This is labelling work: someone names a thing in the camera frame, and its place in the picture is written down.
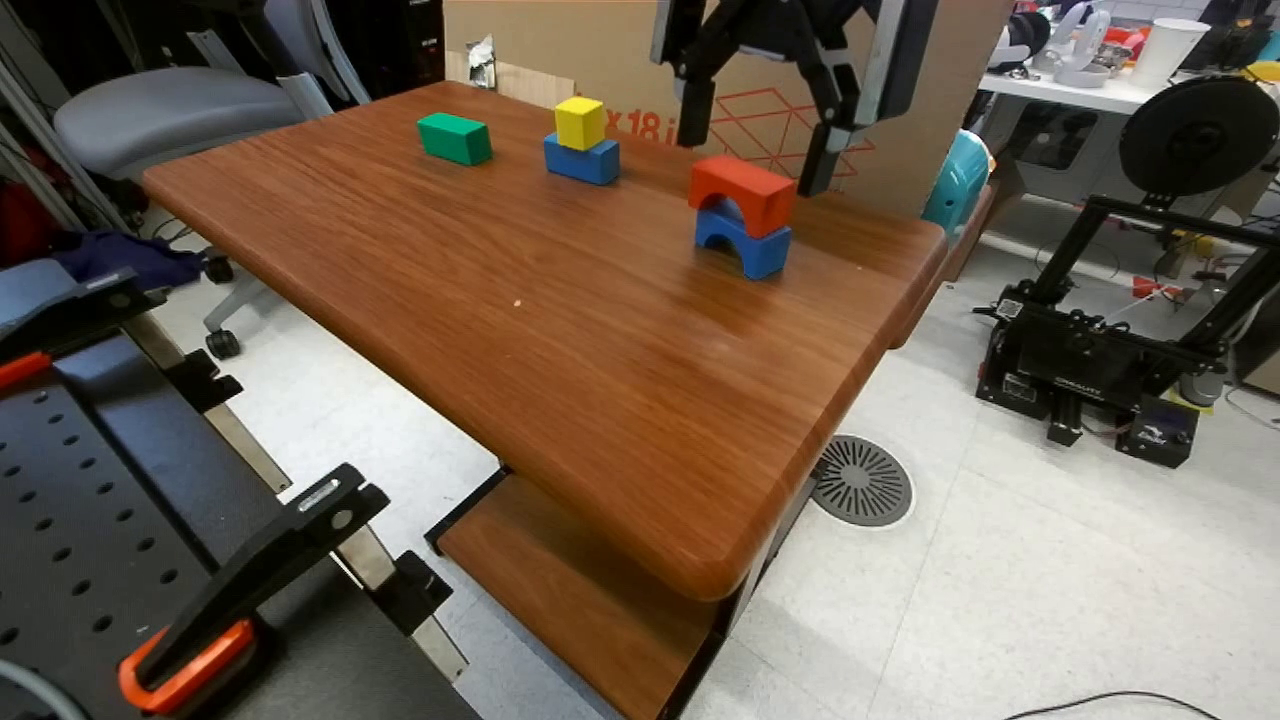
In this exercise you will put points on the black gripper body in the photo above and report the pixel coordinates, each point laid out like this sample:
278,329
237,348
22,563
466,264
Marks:
793,23

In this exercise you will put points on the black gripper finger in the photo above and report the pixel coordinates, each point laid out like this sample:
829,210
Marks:
696,105
842,105

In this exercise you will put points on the orange arch block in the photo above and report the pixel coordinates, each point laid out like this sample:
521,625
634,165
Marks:
747,190

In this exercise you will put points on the yellow cube block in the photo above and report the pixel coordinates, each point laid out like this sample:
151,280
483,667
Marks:
581,121

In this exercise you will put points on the blue rectangular block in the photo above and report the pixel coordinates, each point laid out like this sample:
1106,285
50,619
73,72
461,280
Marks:
581,165

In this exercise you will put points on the blue arch block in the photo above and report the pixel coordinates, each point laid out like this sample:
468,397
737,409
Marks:
752,252

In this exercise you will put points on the green rectangular block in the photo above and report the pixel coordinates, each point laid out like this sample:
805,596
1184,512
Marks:
452,138

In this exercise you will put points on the large cardboard box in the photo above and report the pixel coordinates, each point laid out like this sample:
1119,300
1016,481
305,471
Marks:
563,41

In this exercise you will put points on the crumpled clear plastic bag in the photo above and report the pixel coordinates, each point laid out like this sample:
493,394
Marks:
483,63

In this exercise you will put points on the white cluttered table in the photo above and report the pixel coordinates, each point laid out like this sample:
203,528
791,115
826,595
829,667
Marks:
1066,89

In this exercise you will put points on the black 3D printer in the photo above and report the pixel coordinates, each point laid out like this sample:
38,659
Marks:
1083,363

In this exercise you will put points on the black filament spool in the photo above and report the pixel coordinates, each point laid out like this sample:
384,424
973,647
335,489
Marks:
1196,138

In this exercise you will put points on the round metal floor drain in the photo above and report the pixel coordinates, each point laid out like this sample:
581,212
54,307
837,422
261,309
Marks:
863,481

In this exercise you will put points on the wooden lower table shelf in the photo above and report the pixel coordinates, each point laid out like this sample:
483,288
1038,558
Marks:
574,600

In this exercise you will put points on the grey office chair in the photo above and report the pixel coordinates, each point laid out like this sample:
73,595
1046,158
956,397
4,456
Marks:
172,119

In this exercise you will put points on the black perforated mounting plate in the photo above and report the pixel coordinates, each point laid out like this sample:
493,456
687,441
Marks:
80,535

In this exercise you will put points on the aluminium frame rail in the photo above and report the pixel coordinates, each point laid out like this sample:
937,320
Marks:
402,600

